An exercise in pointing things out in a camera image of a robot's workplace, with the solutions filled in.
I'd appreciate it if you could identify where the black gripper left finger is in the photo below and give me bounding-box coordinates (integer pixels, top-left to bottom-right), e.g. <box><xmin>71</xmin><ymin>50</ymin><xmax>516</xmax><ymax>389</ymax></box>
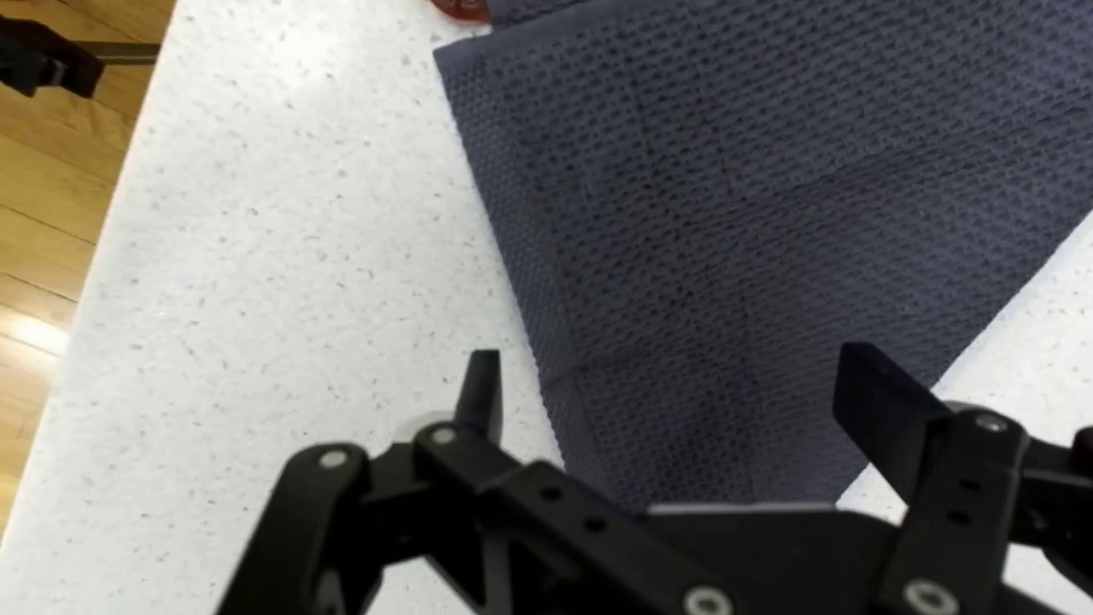
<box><xmin>210</xmin><ymin>344</ymin><xmax>759</xmax><ymax>615</ymax></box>

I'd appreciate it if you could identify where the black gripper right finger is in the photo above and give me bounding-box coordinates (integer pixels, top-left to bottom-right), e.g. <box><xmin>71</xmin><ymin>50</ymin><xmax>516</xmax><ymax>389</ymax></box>
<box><xmin>831</xmin><ymin>338</ymin><xmax>1093</xmax><ymax>615</ymax></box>

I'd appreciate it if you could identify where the grey towel with red tag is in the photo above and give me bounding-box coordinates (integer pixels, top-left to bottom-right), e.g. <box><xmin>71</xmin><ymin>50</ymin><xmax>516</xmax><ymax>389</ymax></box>
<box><xmin>428</xmin><ymin>0</ymin><xmax>1093</xmax><ymax>516</ymax></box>

